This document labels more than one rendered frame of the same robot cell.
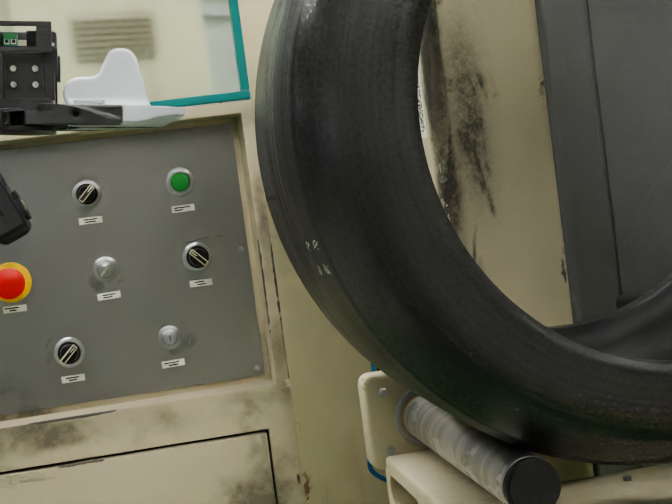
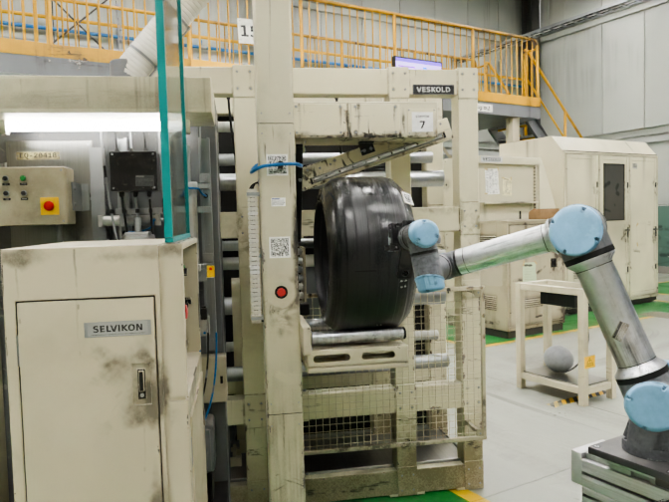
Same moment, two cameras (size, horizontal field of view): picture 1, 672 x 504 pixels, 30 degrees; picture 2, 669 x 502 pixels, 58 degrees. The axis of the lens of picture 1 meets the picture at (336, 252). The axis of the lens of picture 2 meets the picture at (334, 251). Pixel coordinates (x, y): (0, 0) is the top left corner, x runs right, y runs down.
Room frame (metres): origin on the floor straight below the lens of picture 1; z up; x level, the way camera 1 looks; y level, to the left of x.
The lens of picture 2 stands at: (1.15, 2.05, 1.31)
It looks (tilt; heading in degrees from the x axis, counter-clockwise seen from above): 3 degrees down; 271
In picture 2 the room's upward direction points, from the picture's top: 2 degrees counter-clockwise
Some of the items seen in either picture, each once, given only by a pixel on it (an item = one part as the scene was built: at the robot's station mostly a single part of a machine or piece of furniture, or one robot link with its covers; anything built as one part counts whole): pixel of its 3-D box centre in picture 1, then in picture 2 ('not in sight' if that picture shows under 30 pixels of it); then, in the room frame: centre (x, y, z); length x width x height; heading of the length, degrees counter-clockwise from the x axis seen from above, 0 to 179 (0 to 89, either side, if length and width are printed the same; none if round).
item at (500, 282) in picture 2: not in sight; (518, 275); (-0.83, -4.77, 0.62); 0.91 x 0.58 x 1.25; 31
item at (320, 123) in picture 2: not in sight; (359, 125); (1.06, -0.55, 1.71); 0.61 x 0.25 x 0.15; 10
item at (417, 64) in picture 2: not in sight; (417, 87); (0.34, -4.11, 2.60); 0.60 x 0.05 x 0.55; 31
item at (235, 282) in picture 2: not in sight; (241, 362); (1.67, -0.98, 0.61); 0.33 x 0.06 x 0.86; 100
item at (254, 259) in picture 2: not in sight; (255, 256); (1.46, -0.13, 1.19); 0.05 x 0.04 x 0.48; 100
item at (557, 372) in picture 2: not in sight; (563, 338); (-0.46, -2.37, 0.40); 0.60 x 0.35 x 0.80; 121
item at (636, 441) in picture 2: not in sight; (655, 430); (0.38, 0.55, 0.77); 0.15 x 0.15 x 0.10
